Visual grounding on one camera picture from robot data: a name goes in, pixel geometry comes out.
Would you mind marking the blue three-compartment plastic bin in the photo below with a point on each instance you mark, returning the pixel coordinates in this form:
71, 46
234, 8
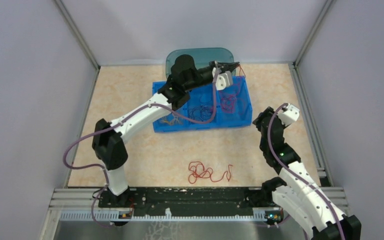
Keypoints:
230, 108

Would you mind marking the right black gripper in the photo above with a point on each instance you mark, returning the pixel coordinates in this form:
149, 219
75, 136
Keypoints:
258, 121

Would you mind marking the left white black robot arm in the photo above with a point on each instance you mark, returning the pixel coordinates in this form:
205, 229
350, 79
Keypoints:
109, 143

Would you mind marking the teal transparent plastic tub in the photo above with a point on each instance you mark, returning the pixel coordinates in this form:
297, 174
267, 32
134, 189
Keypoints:
202, 57

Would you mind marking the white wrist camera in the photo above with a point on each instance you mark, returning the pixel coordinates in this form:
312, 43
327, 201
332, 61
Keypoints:
288, 114
222, 80

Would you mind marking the aluminium frame post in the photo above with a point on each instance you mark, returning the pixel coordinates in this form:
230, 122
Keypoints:
328, 4
75, 31

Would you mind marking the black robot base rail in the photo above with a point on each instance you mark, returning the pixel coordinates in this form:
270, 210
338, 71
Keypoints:
194, 204

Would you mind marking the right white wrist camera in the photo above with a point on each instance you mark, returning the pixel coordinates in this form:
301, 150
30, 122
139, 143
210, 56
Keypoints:
288, 114

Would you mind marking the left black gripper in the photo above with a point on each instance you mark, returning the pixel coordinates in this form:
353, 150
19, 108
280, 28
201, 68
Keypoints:
224, 67

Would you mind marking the left aluminium frame post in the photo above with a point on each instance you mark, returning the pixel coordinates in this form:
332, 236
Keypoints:
75, 31

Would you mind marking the right aluminium frame post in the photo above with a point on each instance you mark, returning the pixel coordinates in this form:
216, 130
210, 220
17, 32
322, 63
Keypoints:
328, 4

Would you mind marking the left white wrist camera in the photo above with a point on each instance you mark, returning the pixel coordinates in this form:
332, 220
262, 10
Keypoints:
222, 80

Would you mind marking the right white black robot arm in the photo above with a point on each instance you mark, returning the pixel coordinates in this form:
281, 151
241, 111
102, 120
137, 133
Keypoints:
294, 190

